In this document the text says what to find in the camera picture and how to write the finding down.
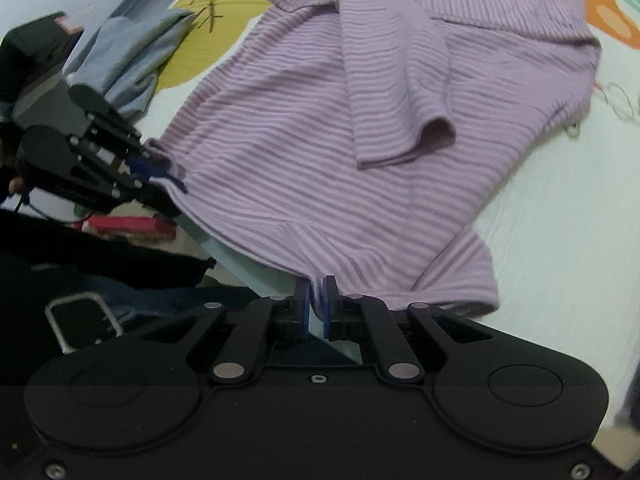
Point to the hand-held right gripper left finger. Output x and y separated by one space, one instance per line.
304 310

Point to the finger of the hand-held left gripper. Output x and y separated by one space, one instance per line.
142 165
160 177

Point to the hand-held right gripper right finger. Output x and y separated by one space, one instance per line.
327 310

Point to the purple striped shirt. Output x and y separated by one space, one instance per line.
325 135

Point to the red pink object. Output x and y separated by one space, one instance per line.
125 227

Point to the dark cloth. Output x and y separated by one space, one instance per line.
100 260

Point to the grey cloth garment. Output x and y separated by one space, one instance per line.
130 55

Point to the printed animal play mat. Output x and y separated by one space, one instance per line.
550 220

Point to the silver metal frame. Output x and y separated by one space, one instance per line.
82 305

